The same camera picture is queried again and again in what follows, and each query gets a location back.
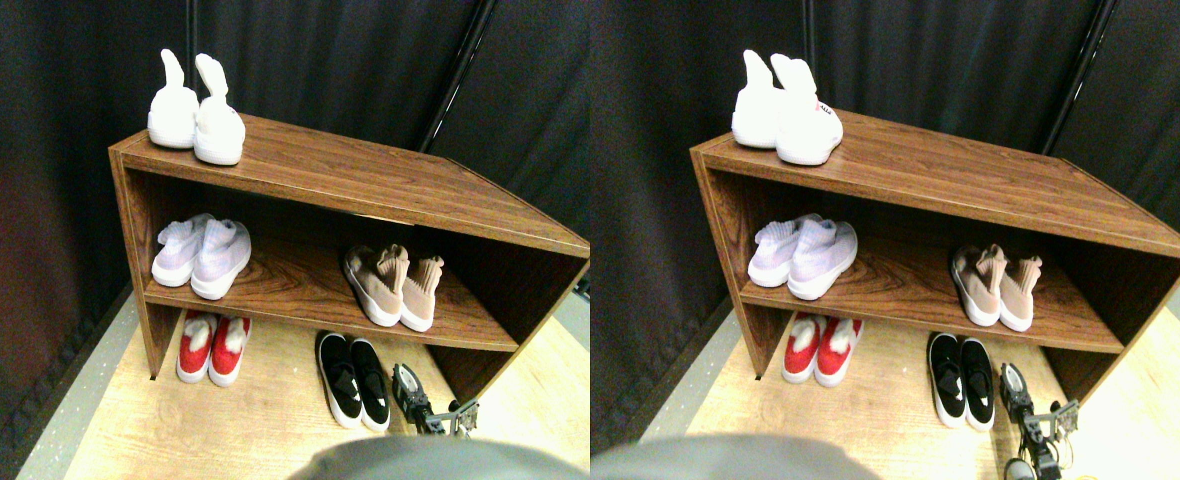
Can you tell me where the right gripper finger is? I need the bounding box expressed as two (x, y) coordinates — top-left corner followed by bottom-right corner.
(999, 363), (1037, 425)
(392, 363), (434, 425)

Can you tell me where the black shoe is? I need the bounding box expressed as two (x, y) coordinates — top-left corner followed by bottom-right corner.
(316, 332), (365, 430)
(350, 339), (392, 433)
(958, 339), (997, 433)
(927, 333), (969, 429)

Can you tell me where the beige shoe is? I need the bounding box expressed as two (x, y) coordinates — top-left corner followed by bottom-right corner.
(343, 244), (411, 328)
(998, 255), (1044, 333)
(400, 255), (446, 333)
(951, 244), (1008, 328)

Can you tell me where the brown shoe rack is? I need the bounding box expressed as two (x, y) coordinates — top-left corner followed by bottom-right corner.
(689, 108), (1180, 403)
(108, 112), (590, 403)

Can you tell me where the lilac shoe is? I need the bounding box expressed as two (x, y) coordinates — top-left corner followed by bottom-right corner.
(151, 213), (215, 289)
(747, 215), (819, 289)
(190, 218), (253, 301)
(787, 218), (859, 301)

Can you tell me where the white shoe with red mark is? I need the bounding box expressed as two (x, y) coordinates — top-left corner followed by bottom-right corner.
(770, 53), (845, 167)
(193, 53), (247, 167)

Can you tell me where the black bracket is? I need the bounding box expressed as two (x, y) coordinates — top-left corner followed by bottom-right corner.
(438, 399), (481, 437)

